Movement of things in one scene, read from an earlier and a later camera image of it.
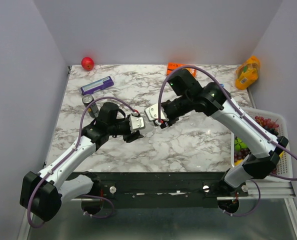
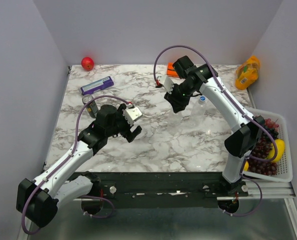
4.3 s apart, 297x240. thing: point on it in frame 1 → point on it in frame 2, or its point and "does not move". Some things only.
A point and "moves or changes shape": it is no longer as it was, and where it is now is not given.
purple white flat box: (97, 85) does not move
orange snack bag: (247, 73) does not move
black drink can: (93, 110) does not move
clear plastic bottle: (149, 127) moves or changes shape
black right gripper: (169, 123) → (177, 105)
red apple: (87, 63) does not move
